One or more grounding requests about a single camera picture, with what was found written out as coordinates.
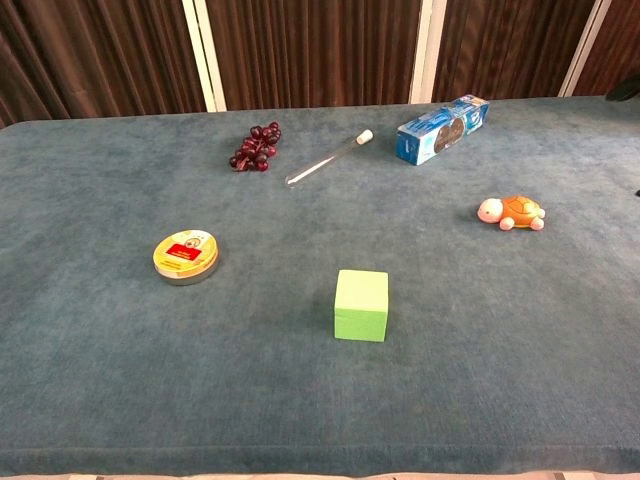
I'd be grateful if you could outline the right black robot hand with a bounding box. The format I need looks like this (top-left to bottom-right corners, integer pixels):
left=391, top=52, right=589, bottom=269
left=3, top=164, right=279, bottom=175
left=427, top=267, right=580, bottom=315
left=605, top=74, right=640, bottom=197

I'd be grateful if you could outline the orange shell turtle toy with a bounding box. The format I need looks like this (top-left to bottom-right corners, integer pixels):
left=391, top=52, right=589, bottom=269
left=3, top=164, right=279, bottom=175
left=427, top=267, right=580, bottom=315
left=476, top=194, right=547, bottom=232

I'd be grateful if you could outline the brown pleated curtain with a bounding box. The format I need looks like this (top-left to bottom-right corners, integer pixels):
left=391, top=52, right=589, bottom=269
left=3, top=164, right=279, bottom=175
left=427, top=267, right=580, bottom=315
left=573, top=0, right=640, bottom=98
left=0, top=0, right=207, bottom=129
left=206, top=0, right=424, bottom=112
left=432, top=0, right=597, bottom=104

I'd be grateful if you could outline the blue rectangular carton box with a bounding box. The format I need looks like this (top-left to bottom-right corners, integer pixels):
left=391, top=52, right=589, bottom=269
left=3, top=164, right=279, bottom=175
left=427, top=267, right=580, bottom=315
left=395, top=94, right=491, bottom=167

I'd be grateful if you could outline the glass test tube white stopper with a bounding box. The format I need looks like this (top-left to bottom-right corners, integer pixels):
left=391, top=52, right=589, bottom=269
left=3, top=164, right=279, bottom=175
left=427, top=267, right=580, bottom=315
left=284, top=128, right=375, bottom=190

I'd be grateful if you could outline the green foam cube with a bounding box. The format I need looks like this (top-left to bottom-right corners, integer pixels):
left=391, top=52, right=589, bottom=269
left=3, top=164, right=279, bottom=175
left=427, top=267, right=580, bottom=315
left=333, top=269, right=390, bottom=343

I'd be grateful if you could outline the dark red grape bunch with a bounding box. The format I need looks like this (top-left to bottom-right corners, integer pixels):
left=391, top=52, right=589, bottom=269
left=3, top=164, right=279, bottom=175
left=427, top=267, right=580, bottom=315
left=228, top=121, right=283, bottom=173

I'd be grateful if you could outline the blue velvet table cloth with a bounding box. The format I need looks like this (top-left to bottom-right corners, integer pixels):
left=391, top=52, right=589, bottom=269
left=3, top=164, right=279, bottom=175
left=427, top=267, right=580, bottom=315
left=0, top=94, right=640, bottom=477

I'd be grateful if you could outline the round yellow tin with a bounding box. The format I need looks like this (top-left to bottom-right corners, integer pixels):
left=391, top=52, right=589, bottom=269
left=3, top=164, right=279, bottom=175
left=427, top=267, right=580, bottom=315
left=152, top=228, right=221, bottom=287

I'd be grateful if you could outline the white frame post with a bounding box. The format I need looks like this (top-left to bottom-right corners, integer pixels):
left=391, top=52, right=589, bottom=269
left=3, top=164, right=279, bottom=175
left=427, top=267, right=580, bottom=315
left=558, top=0, right=613, bottom=98
left=408, top=0, right=447, bottom=105
left=181, top=0, right=228, bottom=113

